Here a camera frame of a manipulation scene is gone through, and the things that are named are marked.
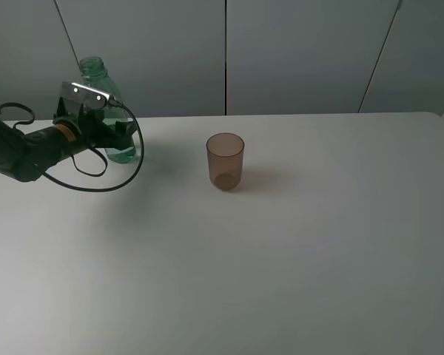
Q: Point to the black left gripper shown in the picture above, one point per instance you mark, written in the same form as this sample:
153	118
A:
83	125

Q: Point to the green transparent plastic bottle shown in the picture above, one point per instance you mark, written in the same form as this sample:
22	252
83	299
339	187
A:
95	74

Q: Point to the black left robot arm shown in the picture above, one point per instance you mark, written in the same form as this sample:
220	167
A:
26	157

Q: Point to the pink translucent plastic cup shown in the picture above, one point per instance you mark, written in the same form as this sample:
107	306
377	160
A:
225	160

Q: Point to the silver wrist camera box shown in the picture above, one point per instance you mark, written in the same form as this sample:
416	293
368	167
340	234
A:
80	94

